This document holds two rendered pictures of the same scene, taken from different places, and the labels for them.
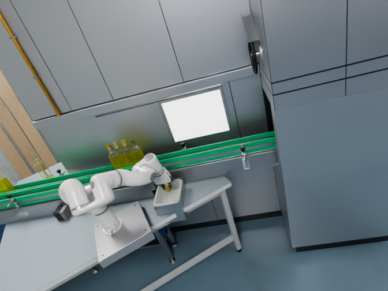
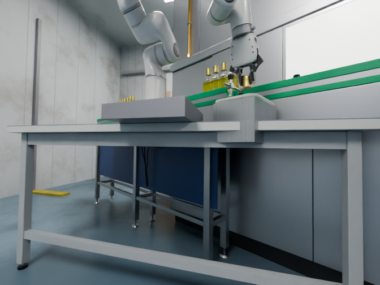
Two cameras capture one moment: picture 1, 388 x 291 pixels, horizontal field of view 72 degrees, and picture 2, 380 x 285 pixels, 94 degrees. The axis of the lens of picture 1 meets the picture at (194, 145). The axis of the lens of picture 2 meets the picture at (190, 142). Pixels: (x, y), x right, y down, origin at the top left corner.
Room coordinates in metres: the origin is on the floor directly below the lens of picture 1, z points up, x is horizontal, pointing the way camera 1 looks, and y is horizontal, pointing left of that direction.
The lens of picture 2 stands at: (0.63, 0.08, 0.65)
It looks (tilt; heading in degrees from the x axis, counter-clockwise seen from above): 2 degrees up; 31
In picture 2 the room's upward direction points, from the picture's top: 1 degrees clockwise
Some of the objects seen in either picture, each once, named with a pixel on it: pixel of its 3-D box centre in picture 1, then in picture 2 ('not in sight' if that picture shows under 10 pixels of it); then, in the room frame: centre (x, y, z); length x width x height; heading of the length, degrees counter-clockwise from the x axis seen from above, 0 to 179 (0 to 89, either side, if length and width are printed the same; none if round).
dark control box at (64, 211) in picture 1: (63, 213); not in sight; (1.58, 1.05, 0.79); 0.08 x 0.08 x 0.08; 78
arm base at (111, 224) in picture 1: (107, 220); (154, 95); (1.24, 0.63, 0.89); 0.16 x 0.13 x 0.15; 12
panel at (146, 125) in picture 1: (164, 123); (279, 59); (1.72, 0.15, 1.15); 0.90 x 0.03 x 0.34; 78
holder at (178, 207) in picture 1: (171, 194); (248, 116); (1.40, 0.25, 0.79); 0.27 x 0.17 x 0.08; 168
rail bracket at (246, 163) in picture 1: (245, 160); not in sight; (1.36, -0.28, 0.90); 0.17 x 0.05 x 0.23; 168
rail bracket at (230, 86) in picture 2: not in sight; (233, 89); (1.50, 0.34, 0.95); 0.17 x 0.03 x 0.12; 168
